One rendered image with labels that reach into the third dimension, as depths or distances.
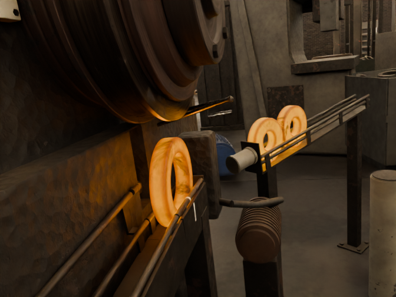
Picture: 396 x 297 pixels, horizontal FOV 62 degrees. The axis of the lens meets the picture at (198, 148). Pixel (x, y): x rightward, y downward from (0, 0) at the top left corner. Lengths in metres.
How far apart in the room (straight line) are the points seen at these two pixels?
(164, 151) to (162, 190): 0.07
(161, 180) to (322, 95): 2.74
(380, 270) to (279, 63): 2.25
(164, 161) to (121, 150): 0.08
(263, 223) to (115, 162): 0.51
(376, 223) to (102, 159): 1.07
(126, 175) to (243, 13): 2.86
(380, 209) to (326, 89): 2.00
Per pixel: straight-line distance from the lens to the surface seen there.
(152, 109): 0.52
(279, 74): 3.30
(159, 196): 0.61
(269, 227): 0.97
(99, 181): 0.56
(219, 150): 2.74
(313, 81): 3.24
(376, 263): 1.48
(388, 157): 2.75
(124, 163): 0.64
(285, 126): 1.20
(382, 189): 1.33
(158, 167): 0.61
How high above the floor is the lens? 0.98
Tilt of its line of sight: 14 degrees down
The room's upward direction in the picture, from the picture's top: 7 degrees counter-clockwise
